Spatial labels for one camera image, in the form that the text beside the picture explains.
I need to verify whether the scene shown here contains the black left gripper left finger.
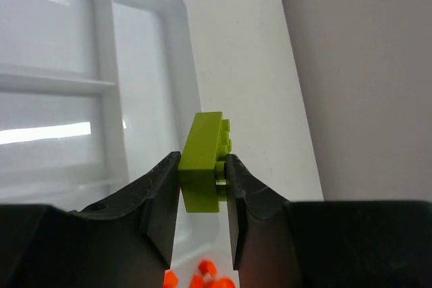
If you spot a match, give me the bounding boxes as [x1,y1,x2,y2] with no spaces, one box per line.
[71,151,181,269]

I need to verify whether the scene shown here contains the orange curved lego piece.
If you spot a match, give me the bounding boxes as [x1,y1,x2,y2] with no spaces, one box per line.
[163,259,236,288]

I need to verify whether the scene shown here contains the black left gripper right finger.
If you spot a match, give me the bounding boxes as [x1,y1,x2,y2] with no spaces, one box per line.
[225,154,288,270]

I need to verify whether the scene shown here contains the white divided sorting tray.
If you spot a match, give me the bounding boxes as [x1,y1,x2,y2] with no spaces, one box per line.
[0,0,217,268]

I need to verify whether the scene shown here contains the long green lego brick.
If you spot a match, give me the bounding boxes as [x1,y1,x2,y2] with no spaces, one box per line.
[178,111,232,213]

